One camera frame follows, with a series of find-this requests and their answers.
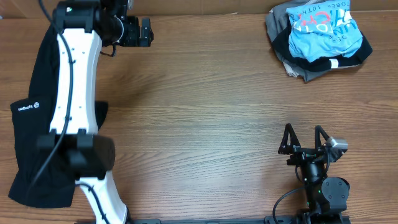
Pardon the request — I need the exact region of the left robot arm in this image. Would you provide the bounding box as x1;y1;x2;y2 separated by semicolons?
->
37;0;154;224

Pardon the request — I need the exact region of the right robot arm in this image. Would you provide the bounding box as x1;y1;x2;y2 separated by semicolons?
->
272;123;350;224

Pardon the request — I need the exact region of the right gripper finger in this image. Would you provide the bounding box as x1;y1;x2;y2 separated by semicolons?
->
278;123;301;155
315;125;330;152

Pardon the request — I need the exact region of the black folded garment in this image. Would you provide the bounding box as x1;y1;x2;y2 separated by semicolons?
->
271;27;373;72

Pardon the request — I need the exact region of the grey folded garment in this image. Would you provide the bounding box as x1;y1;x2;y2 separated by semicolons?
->
265;0;361;83

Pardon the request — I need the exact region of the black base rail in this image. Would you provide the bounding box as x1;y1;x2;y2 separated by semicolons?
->
127;216;351;224

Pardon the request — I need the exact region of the beige folded garment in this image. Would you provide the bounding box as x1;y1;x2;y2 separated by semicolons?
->
282;60;305;77

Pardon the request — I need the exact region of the light blue printed t-shirt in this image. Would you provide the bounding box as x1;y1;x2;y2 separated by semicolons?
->
286;0;363;62

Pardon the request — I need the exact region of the black garment with white logo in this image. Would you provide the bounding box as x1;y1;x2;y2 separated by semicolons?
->
7;24;109;209

